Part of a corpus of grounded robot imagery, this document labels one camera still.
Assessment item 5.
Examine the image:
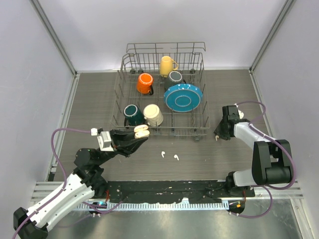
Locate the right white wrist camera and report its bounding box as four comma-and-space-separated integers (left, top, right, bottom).
234, 104, 244, 119

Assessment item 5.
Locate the dark green mug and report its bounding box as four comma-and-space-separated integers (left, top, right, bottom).
123, 104, 146, 128

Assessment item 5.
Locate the grey wire dish rack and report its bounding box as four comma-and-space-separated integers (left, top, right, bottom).
111, 41, 210, 141

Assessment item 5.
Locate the orange mug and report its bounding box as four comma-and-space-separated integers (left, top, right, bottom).
137, 73, 154, 95

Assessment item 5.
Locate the grey mug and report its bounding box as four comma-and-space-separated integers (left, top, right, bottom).
164, 71, 186, 91

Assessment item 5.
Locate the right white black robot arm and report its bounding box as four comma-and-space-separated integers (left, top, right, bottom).
214, 105, 296, 197

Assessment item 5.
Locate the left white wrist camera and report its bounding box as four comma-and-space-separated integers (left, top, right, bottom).
90, 128, 114, 152

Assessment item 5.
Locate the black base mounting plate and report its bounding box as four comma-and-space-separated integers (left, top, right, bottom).
104, 180, 255, 204

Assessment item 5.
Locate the blue plate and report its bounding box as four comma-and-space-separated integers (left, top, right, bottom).
163, 83, 203, 113

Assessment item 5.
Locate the yellow mug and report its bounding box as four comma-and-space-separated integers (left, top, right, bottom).
159, 56, 178, 77

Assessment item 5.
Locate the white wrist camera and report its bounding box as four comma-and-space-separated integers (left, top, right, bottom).
234, 104, 244, 119
90, 128, 114, 152

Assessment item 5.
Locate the white slotted cable duct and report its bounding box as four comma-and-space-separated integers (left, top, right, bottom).
74, 201, 230, 211

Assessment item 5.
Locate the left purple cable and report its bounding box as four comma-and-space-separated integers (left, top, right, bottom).
11, 128, 92, 239

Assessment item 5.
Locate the cream white mug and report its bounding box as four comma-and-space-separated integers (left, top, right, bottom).
143, 104, 163, 127

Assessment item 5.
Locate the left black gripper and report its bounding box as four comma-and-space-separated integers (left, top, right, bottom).
95, 128, 148, 166

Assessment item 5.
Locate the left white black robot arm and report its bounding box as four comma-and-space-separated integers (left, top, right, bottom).
12, 124, 150, 239

